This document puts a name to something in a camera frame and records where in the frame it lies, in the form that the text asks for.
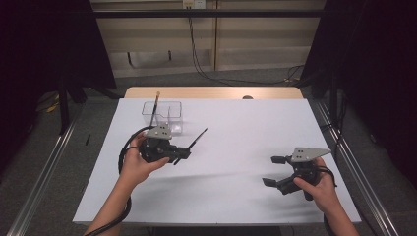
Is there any aluminium rail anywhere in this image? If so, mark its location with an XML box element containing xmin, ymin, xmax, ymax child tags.
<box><xmin>6</xmin><ymin>97</ymin><xmax>85</xmax><ymax>236</ymax></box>
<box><xmin>314</xmin><ymin>97</ymin><xmax>401</xmax><ymax>236</ymax></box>

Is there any beige wooden counter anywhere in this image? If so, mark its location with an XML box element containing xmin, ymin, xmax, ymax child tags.
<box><xmin>89</xmin><ymin>0</ymin><xmax>328</xmax><ymax>79</ymax></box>

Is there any white table sheet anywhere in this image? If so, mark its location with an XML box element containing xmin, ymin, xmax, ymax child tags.
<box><xmin>72</xmin><ymin>97</ymin><xmax>362</xmax><ymax>227</ymax></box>

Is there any black pen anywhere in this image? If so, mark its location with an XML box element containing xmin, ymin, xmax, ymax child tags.
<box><xmin>172</xmin><ymin>127</ymin><xmax>209</xmax><ymax>166</ymax></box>

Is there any person's left hand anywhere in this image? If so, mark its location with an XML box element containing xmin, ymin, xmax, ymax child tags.
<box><xmin>118</xmin><ymin>131</ymin><xmax>171</xmax><ymax>189</ymax></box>

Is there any thick black gripper cable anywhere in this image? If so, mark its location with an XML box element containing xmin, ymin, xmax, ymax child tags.
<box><xmin>84</xmin><ymin>126</ymin><xmax>155</xmax><ymax>236</ymax></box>

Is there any black brush with gold ferrule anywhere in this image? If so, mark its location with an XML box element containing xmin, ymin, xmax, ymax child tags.
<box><xmin>149</xmin><ymin>90</ymin><xmax>161</xmax><ymax>128</ymax></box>

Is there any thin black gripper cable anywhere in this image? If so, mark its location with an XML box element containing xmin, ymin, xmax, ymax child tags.
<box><xmin>314</xmin><ymin>165</ymin><xmax>338</xmax><ymax>236</ymax></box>

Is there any clear acrylic holder box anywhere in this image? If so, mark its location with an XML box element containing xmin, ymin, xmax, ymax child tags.
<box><xmin>141</xmin><ymin>100</ymin><xmax>184</xmax><ymax>135</ymax></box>

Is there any black curtain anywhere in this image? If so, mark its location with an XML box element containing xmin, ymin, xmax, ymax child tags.
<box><xmin>300</xmin><ymin>0</ymin><xmax>417</xmax><ymax>190</ymax></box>
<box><xmin>0</xmin><ymin>0</ymin><xmax>118</xmax><ymax>173</ymax></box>

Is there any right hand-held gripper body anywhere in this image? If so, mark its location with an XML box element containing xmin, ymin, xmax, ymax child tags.
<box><xmin>276</xmin><ymin>147</ymin><xmax>332</xmax><ymax>202</ymax></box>

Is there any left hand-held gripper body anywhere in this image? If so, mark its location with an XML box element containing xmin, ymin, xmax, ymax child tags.
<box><xmin>139</xmin><ymin>123</ymin><xmax>180</xmax><ymax>164</ymax></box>

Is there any yellow cable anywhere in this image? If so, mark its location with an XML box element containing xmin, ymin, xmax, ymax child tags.
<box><xmin>45</xmin><ymin>94</ymin><xmax>62</xmax><ymax>114</ymax></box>

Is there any black frame bar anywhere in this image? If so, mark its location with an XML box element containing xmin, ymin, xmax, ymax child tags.
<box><xmin>92</xmin><ymin>9</ymin><xmax>326</xmax><ymax>19</ymax></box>

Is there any black stand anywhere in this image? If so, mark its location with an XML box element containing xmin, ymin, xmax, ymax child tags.
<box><xmin>328</xmin><ymin>72</ymin><xmax>341</xmax><ymax>132</ymax></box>
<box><xmin>58</xmin><ymin>74</ymin><xmax>87</xmax><ymax>136</ymax></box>

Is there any black power cable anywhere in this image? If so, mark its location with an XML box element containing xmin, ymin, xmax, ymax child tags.
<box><xmin>187</xmin><ymin>6</ymin><xmax>306</xmax><ymax>87</ymax></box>

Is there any white wall socket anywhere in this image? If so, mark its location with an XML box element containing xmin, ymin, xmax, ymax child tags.
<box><xmin>182</xmin><ymin>0</ymin><xmax>207</xmax><ymax>9</ymax></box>

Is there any person's right hand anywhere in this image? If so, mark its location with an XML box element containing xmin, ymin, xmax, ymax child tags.
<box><xmin>293</xmin><ymin>156</ymin><xmax>340</xmax><ymax>215</ymax></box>

